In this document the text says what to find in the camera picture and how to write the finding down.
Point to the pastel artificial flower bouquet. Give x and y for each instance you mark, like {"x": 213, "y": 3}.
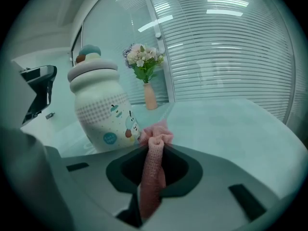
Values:
{"x": 144, "y": 59}

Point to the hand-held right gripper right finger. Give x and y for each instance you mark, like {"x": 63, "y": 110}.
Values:
{"x": 211, "y": 189}

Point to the white pink kettle jar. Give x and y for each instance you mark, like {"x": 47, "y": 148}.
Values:
{"x": 101, "y": 109}

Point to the light blue floral tablecloth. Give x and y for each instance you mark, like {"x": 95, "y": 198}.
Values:
{"x": 216, "y": 124}

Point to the pink ribbed vase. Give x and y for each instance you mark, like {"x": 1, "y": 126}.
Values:
{"x": 150, "y": 97}

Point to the pink knitted cloth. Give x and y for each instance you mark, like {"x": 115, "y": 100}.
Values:
{"x": 152, "y": 172}

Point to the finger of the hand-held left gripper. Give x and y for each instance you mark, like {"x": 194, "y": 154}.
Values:
{"x": 41, "y": 88}

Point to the glass partition with blinds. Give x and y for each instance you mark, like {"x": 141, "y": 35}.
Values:
{"x": 228, "y": 56}

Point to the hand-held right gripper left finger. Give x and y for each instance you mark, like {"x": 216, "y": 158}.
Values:
{"x": 91, "y": 177}

